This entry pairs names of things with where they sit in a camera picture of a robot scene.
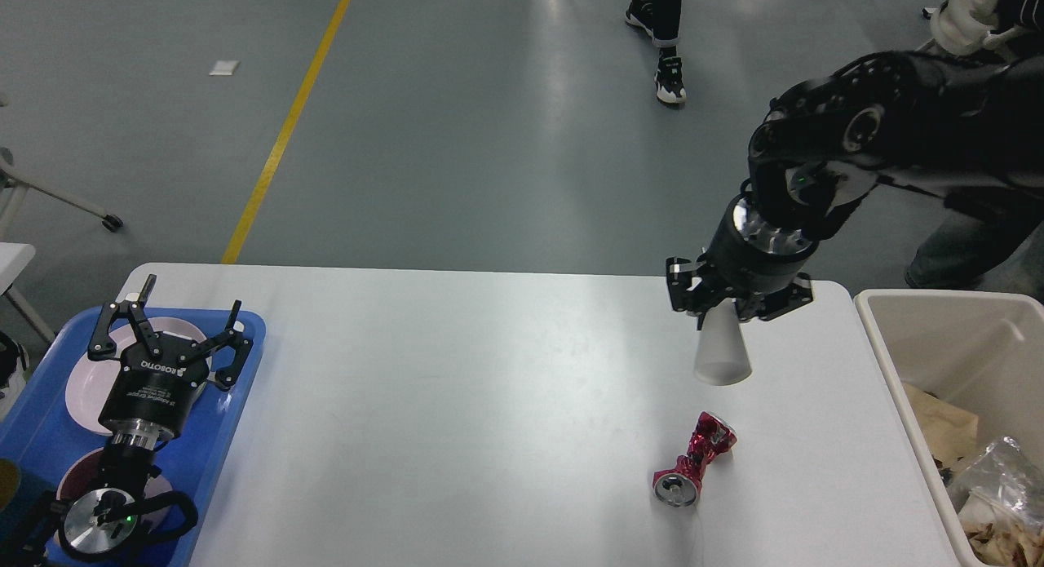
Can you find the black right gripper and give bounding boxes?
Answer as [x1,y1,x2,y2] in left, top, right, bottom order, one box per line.
[665,196,816,330]

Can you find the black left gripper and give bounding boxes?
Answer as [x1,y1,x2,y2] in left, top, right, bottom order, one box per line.
[86,275,253,447]

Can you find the pink plate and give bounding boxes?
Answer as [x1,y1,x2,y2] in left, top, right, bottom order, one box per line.
[64,317,206,436]

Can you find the pink mug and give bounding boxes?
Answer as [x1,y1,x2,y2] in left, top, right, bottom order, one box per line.
[57,445,173,545]

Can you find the dark green mug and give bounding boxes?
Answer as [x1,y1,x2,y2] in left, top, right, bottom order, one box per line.
[1,458,60,556]

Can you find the crushed red can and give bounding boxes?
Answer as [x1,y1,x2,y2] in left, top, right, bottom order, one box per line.
[650,411,737,507]

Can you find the foil small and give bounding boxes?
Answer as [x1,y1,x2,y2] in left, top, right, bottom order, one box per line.
[946,436,1043,529]

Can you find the brown paper ball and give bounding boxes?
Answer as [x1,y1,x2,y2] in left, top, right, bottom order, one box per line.
[962,521,1043,566]

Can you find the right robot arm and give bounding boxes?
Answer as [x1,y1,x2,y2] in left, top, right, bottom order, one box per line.
[665,51,1042,322]

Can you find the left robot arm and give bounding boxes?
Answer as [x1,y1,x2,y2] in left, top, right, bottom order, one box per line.
[2,276,266,566]

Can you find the blue plastic tray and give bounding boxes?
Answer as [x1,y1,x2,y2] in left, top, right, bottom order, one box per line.
[1,307,266,517]

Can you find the white side table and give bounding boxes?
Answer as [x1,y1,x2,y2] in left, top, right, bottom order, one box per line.
[1,242,56,345]

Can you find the beige plastic bin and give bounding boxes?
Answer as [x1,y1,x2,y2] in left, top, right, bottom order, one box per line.
[854,290,1043,566]

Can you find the brown paper bag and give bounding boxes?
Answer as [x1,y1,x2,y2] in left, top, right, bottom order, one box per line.
[901,383,980,471]

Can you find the person in jeans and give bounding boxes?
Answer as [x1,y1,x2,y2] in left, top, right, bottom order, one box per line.
[904,202,1043,302]

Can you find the walking person dark trousers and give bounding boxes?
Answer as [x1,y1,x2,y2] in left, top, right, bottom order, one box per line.
[624,0,687,105]

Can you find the office chair right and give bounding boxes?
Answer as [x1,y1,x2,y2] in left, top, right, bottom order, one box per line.
[918,0,1036,57]

